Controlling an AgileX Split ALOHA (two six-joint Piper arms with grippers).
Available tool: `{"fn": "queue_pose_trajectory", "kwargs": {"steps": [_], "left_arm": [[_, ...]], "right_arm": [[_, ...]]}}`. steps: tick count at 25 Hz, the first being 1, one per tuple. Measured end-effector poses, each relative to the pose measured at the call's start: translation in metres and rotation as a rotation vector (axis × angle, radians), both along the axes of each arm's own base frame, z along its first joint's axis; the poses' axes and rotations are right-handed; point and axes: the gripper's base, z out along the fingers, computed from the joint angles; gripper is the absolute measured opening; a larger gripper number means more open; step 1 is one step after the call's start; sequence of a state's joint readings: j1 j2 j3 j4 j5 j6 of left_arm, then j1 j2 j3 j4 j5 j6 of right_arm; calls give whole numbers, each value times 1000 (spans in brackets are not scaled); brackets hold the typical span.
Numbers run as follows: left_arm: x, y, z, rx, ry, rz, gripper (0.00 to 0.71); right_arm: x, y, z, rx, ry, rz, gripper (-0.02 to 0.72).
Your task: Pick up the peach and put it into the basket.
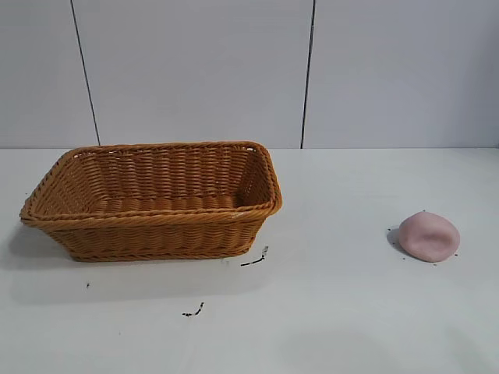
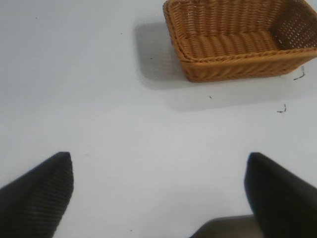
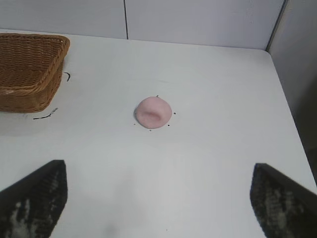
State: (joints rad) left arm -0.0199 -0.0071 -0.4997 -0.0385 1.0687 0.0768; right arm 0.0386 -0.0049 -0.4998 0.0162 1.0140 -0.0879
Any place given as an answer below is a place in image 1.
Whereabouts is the pink peach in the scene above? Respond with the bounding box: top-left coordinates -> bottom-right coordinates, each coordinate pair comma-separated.
398,210 -> 462,263

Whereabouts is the brown wicker basket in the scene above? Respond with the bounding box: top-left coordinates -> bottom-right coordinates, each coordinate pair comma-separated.
19,140 -> 284,263

